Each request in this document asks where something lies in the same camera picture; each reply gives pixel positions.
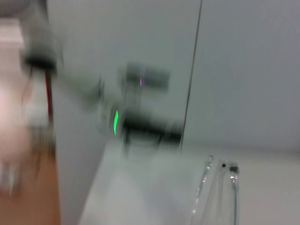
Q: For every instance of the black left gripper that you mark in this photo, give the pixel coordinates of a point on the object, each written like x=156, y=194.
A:
x=145, y=126

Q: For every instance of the clear plastic glasses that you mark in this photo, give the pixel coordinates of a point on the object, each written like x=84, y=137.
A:
x=234, y=178

